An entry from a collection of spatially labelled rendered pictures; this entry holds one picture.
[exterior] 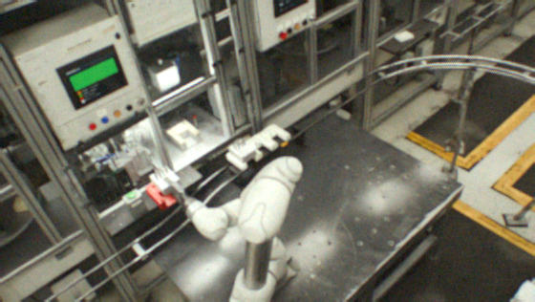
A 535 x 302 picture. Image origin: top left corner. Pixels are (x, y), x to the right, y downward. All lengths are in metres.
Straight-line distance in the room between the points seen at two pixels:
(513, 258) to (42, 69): 2.85
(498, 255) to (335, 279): 1.38
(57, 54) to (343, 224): 1.55
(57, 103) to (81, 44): 0.26
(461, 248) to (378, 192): 0.90
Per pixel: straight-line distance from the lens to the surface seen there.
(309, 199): 2.51
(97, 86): 1.99
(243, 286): 1.88
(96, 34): 1.94
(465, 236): 3.31
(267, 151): 2.58
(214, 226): 1.95
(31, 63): 1.89
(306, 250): 2.30
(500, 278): 3.19
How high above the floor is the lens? 2.58
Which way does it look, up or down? 42 degrees down
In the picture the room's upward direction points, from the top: 8 degrees counter-clockwise
